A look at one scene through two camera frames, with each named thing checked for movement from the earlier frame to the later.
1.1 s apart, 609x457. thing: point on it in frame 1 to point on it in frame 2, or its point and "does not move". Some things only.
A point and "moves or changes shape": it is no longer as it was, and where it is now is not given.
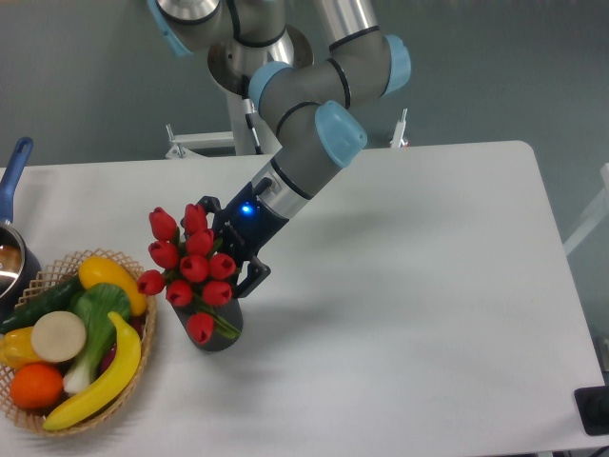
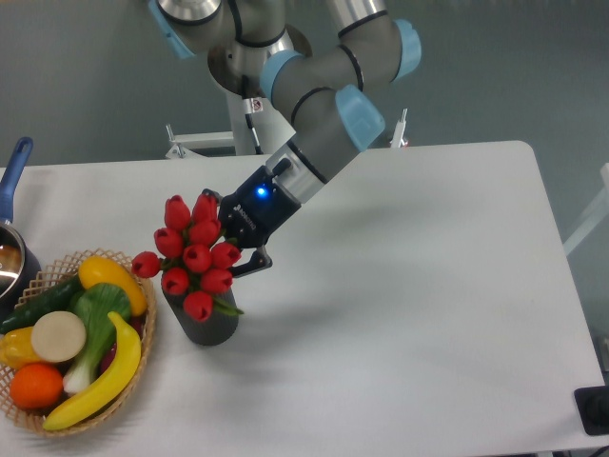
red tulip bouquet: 194,273 moves or changes shape
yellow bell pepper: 16,348 does not move
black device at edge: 593,407 does not move
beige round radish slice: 58,336 does not move
